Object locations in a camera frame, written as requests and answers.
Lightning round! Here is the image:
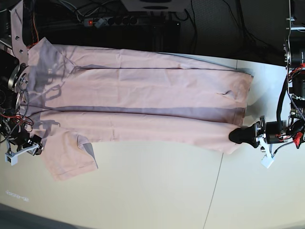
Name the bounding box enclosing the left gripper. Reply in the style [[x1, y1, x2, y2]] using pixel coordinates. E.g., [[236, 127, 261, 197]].
[[229, 115, 305, 159]]

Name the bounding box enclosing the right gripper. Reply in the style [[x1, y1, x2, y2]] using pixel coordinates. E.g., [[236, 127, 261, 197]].
[[1, 119, 43, 156]]

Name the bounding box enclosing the pink T-shirt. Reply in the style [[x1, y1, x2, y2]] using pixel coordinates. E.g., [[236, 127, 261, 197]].
[[28, 38, 253, 180]]

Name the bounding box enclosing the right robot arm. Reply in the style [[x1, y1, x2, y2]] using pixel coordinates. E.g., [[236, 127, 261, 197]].
[[0, 0, 43, 165]]

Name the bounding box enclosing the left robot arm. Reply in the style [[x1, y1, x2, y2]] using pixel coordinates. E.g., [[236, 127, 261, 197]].
[[229, 0, 305, 162]]

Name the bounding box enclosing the black power strip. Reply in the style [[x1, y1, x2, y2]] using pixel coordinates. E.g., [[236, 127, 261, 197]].
[[83, 16, 140, 28]]

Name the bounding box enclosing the black power adapter box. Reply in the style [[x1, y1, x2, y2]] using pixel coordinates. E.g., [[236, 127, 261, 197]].
[[164, 21, 181, 37]]

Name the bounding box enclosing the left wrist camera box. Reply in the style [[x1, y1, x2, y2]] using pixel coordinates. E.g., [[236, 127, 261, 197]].
[[261, 156, 275, 169]]

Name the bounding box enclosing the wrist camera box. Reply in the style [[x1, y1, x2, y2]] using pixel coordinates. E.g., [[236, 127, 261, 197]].
[[5, 153, 18, 166], [261, 156, 275, 169]]

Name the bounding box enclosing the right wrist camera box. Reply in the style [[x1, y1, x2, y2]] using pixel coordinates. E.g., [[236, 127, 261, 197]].
[[5, 153, 18, 166]]

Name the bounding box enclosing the aluminium table leg post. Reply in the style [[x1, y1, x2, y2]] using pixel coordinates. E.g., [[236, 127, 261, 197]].
[[152, 25, 163, 52]]

